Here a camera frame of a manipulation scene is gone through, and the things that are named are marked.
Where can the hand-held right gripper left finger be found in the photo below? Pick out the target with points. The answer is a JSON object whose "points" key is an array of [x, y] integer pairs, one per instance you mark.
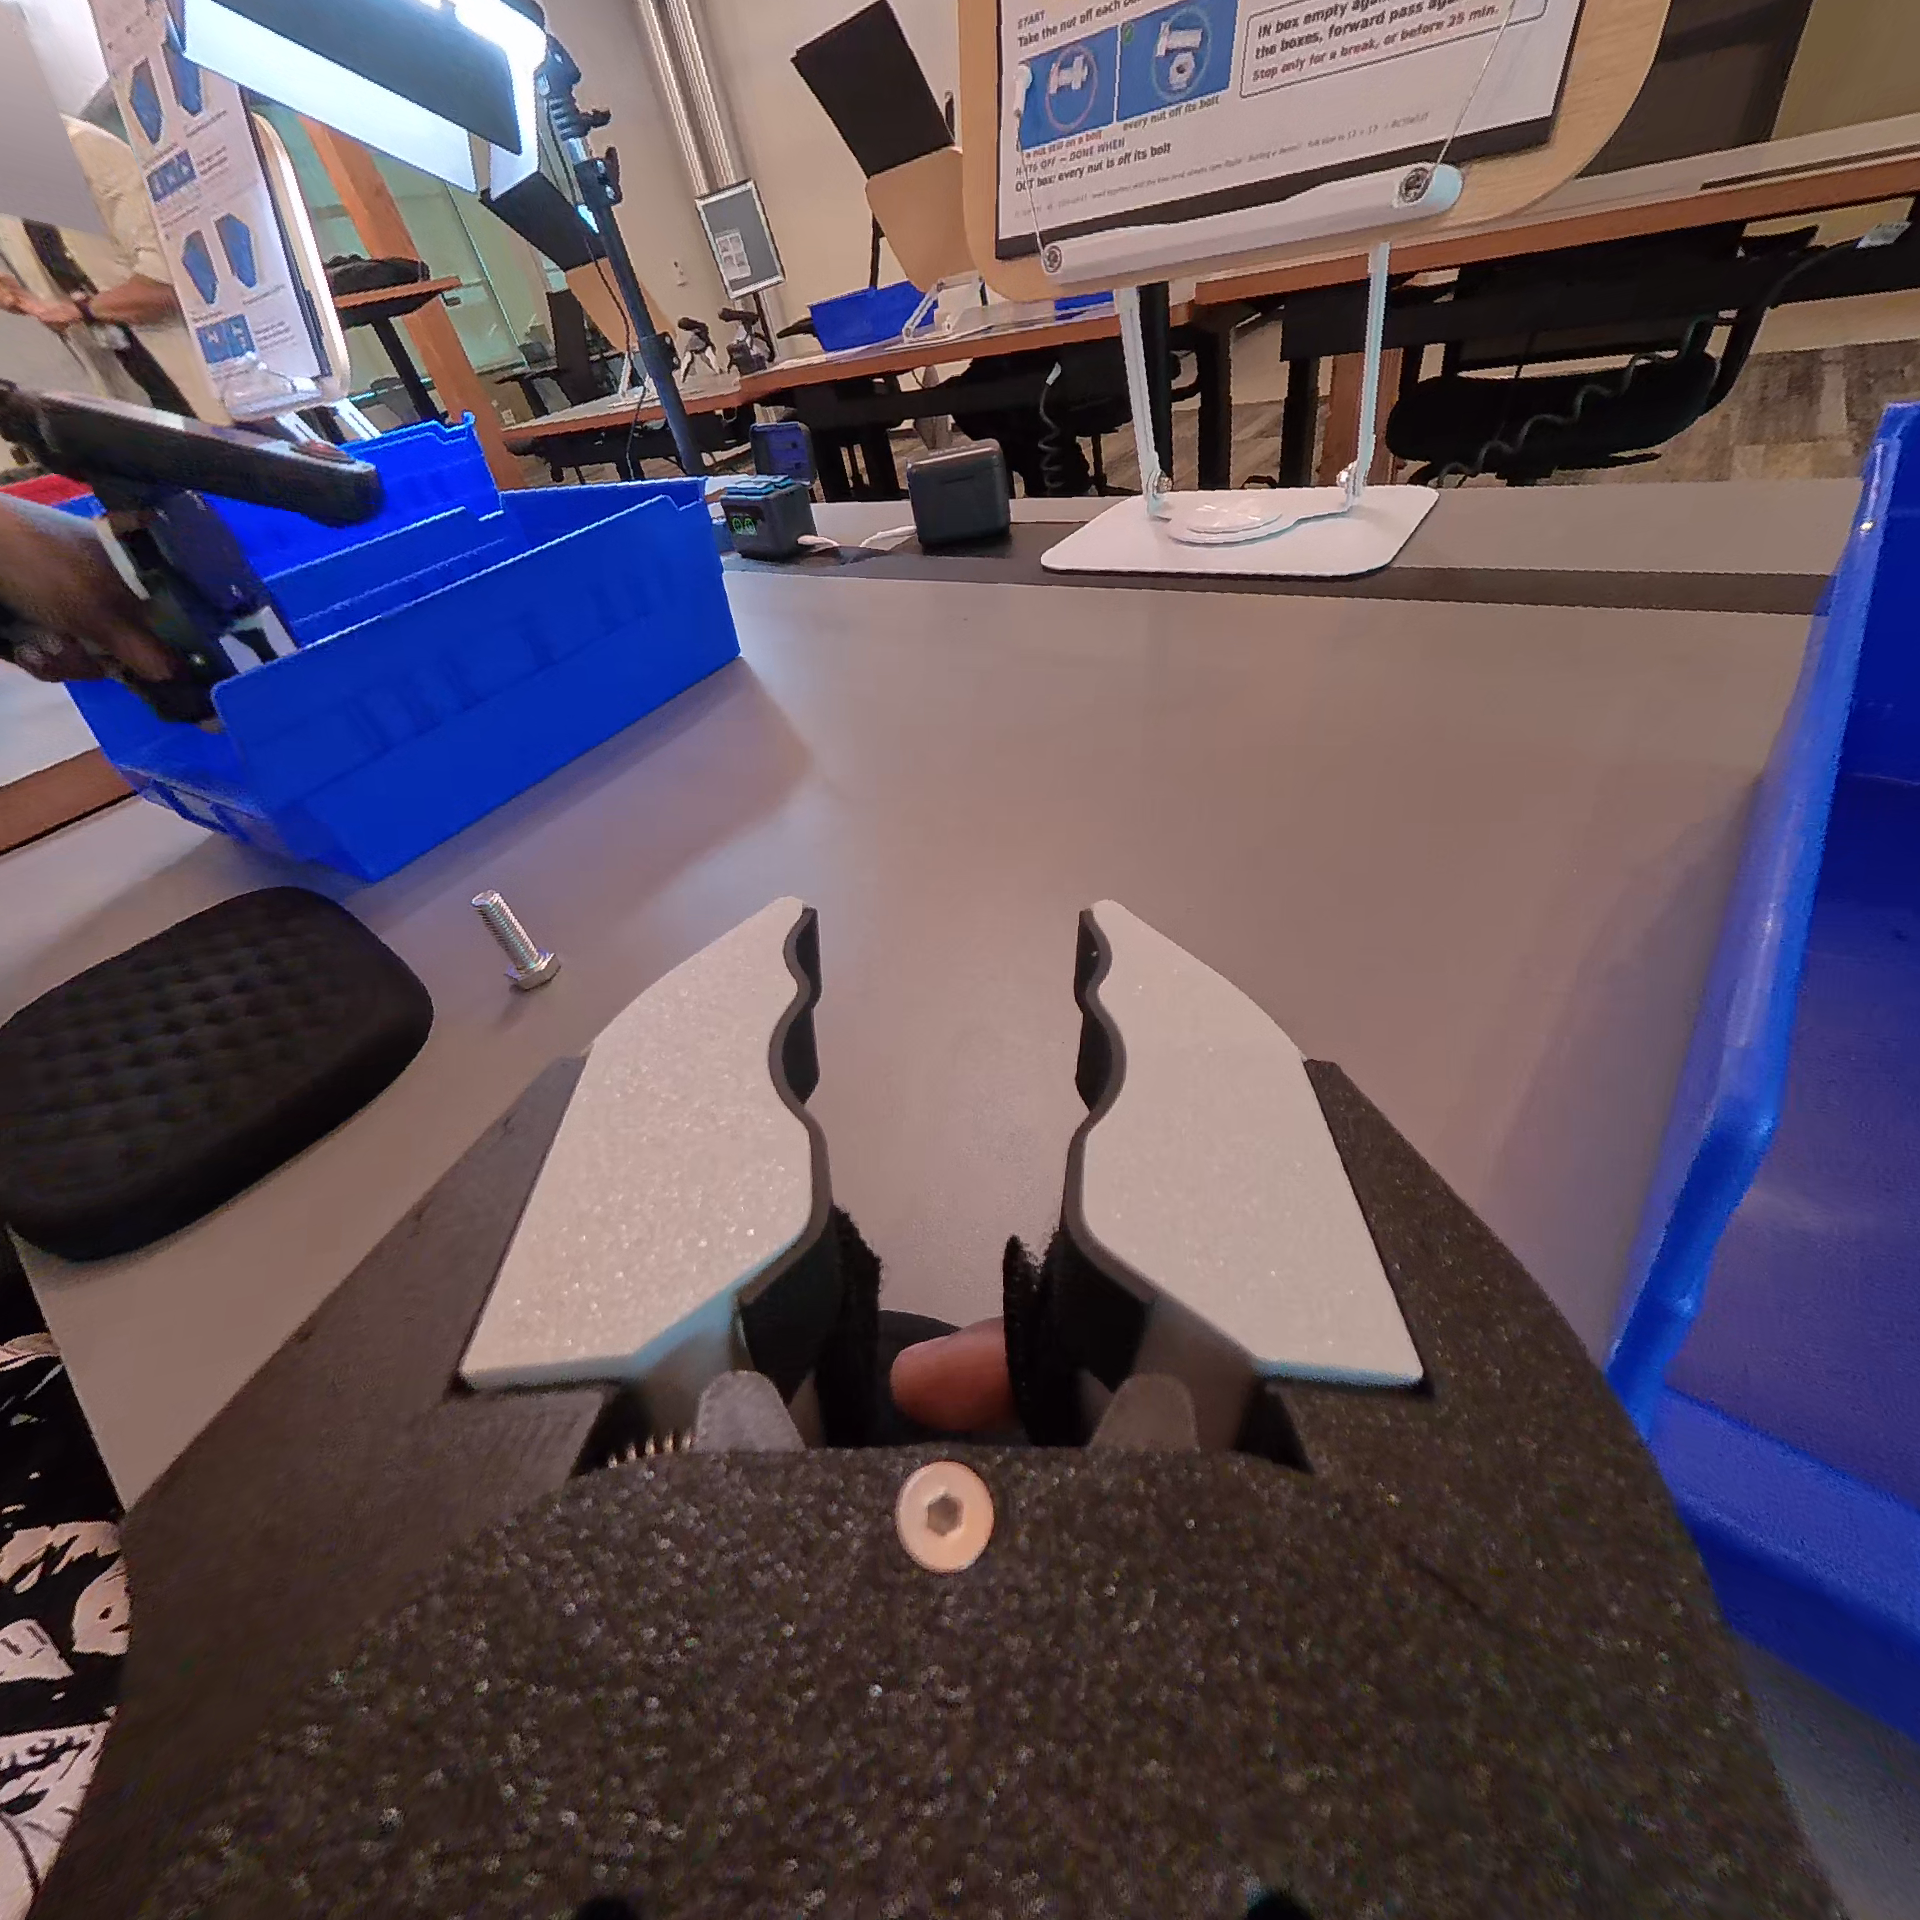
{"points": [[644, 1201]]}

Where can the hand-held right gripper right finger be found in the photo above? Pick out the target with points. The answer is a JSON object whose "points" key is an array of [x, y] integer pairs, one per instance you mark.
{"points": [[1230, 1201]]}

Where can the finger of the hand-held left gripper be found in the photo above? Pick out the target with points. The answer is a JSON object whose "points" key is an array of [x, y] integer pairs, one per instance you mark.
{"points": [[258, 636]]}

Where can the blue plastic bin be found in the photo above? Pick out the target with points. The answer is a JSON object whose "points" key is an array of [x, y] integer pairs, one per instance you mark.
{"points": [[509, 691], [870, 315], [1801, 1260], [392, 480]]}

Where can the silver hex bolt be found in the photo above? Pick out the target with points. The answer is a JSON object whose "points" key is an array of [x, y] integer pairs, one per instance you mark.
{"points": [[516, 939]]}

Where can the person's left hand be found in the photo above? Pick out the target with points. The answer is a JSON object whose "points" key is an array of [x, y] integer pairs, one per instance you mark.
{"points": [[60, 601]]}

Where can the roll-up banner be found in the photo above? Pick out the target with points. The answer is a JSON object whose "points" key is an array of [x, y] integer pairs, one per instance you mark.
{"points": [[211, 211]]}

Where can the black round cushion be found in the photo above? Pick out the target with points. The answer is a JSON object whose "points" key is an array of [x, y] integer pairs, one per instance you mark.
{"points": [[194, 1066]]}

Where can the studio light on stand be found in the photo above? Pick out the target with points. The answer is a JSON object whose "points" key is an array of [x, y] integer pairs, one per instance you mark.
{"points": [[361, 60]]}

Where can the black and blue device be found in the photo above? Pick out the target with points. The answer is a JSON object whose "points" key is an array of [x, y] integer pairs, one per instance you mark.
{"points": [[768, 518]]}

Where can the grey tool case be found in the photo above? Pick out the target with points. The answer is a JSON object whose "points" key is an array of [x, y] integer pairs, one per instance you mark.
{"points": [[960, 496]]}

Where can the black monitor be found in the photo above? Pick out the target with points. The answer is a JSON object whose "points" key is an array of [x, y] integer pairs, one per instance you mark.
{"points": [[876, 84]]}

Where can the long wooden desk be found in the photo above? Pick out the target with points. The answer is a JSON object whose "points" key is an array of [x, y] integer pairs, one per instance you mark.
{"points": [[1680, 227]]}

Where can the instruction sign board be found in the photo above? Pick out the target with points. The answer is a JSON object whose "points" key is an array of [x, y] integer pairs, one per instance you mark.
{"points": [[1291, 92]]}

